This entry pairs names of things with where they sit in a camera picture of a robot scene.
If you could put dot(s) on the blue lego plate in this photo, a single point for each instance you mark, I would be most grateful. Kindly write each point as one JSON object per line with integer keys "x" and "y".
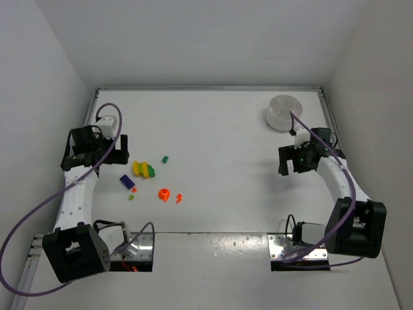
{"x": 127, "y": 182}

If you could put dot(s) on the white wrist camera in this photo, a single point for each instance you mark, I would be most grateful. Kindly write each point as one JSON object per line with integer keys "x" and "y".
{"x": 107, "y": 125}
{"x": 302, "y": 136}

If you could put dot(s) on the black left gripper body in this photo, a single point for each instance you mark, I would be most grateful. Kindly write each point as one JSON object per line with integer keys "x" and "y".
{"x": 119, "y": 150}

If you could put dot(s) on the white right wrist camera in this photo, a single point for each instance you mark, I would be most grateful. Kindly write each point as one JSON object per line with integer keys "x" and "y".
{"x": 302, "y": 136}

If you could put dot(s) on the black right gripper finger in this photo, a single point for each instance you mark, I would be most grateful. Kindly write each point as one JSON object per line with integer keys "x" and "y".
{"x": 283, "y": 167}
{"x": 284, "y": 151}

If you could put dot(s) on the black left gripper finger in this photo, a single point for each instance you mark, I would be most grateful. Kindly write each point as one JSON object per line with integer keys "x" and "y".
{"x": 123, "y": 159}
{"x": 124, "y": 142}

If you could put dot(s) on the orange round lego piece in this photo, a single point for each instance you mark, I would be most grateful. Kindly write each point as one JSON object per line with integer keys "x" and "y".
{"x": 164, "y": 194}

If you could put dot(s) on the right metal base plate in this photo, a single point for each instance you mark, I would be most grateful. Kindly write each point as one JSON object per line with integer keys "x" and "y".
{"x": 279, "y": 246}

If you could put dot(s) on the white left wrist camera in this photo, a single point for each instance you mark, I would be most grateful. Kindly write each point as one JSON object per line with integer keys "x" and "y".
{"x": 107, "y": 125}

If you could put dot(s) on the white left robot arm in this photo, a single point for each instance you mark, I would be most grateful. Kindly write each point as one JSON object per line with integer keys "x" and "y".
{"x": 77, "y": 248}

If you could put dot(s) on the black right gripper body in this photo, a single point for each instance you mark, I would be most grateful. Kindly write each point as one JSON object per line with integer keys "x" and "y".
{"x": 287, "y": 158}

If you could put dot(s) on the yellow green lego stack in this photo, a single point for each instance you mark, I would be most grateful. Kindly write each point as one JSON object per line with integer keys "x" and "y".
{"x": 143, "y": 169}

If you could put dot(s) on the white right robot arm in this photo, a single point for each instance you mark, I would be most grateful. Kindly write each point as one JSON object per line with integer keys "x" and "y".
{"x": 357, "y": 222}

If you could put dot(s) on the orange zigzag lego piece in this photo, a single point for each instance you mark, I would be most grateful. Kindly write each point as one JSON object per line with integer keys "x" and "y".
{"x": 178, "y": 198}

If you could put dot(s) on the white round divided container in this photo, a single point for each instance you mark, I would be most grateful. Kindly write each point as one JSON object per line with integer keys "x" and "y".
{"x": 278, "y": 112}

